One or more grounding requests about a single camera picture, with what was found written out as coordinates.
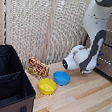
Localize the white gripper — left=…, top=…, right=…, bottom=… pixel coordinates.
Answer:
left=80, top=50, right=105, bottom=77

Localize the wooden drawer cabinet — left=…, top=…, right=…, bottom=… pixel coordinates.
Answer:
left=93, top=43, right=112, bottom=81

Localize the blue plastic bowl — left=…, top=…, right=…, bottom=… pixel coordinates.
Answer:
left=51, top=70, right=72, bottom=88

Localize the yellow plastic bowl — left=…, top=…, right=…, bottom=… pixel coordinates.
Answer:
left=36, top=76, right=59, bottom=97

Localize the red yellow snack box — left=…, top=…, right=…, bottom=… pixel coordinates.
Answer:
left=25, top=55, right=52, bottom=81

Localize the black fabric storage box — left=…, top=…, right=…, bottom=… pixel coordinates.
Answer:
left=0, top=43, right=43, bottom=112

